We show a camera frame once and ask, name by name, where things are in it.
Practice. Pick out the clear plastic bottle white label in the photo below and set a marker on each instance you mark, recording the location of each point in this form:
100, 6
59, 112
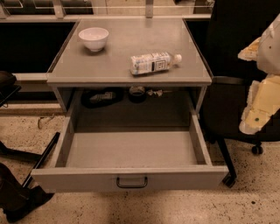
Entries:
153, 62

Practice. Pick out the black object inside cabinet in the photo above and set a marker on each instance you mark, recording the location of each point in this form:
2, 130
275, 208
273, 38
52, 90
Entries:
93, 99

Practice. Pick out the dark tape roll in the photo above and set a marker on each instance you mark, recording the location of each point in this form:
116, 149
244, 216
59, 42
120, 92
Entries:
137, 94

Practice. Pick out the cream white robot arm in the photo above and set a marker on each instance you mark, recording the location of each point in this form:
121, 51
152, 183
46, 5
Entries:
268, 57

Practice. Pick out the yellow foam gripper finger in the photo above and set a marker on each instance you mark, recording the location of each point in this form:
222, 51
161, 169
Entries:
250, 52
262, 103

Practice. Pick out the black chair at left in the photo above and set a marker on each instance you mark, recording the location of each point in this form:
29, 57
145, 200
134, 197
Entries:
8, 86

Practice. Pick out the black drawer handle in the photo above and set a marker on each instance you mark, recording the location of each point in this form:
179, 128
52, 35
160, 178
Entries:
131, 183

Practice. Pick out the black office chair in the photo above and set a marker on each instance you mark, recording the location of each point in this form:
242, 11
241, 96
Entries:
234, 24

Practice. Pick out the white ceramic bowl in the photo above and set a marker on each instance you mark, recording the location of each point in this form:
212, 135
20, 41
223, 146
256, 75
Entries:
94, 38

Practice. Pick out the grey metal drawer cabinet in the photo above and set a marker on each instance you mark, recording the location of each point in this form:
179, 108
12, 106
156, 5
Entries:
77, 67

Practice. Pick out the small metal clutter piece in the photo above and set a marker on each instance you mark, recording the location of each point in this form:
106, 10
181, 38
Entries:
157, 93

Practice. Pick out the black bar on floor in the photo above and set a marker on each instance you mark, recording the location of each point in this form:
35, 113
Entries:
42, 158

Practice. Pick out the open grey top drawer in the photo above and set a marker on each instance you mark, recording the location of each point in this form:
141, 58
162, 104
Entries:
159, 138

